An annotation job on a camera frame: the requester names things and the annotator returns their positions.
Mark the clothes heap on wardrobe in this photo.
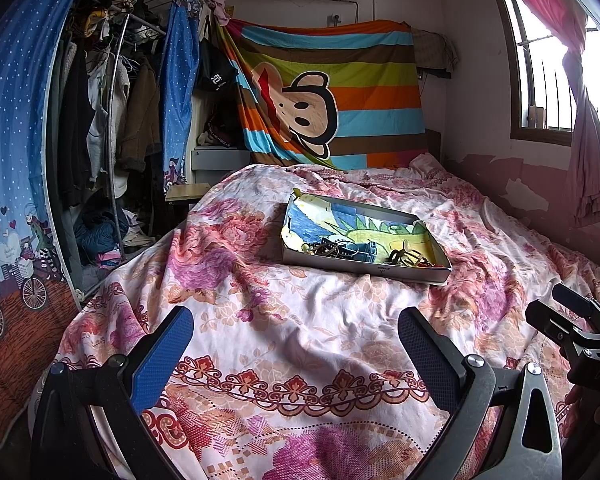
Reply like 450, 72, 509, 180
177, 0, 233, 27

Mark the pile of clothes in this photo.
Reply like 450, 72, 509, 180
74, 204, 157, 272

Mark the blue wardrobe cover bicycle print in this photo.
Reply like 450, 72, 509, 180
0, 0, 96, 452

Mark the dark patterned cloth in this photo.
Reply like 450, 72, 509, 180
196, 109, 241, 149

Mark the row of hanging clothes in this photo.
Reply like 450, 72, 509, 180
48, 0, 167, 202

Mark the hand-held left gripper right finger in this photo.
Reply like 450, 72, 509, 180
397, 306, 564, 480

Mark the black hair claw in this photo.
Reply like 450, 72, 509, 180
384, 244, 417, 266

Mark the grey cardboard box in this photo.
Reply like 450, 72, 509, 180
280, 187, 454, 287

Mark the floral pink bed sheet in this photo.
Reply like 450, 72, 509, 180
54, 152, 600, 480

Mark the person's right hand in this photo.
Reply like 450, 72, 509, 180
563, 386, 589, 439

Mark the grey cloth on headboard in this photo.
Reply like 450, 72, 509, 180
411, 26, 462, 80

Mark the black bag white print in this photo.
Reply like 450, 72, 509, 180
195, 42, 239, 94

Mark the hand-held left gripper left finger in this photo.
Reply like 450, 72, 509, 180
28, 305, 195, 480

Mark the pink curtain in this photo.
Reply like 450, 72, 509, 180
492, 0, 600, 229

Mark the striped monkey print blanket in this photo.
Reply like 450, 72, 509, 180
220, 19, 431, 172

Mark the wooden stool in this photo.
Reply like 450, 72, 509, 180
165, 182, 213, 222

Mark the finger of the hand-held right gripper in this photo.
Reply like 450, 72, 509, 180
525, 300, 600, 357
551, 283, 600, 335

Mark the white bedside cabinet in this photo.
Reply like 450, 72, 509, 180
190, 94, 251, 187

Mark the barred window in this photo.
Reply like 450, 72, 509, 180
500, 0, 600, 149

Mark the blue wrist watch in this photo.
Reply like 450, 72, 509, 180
337, 241, 381, 264

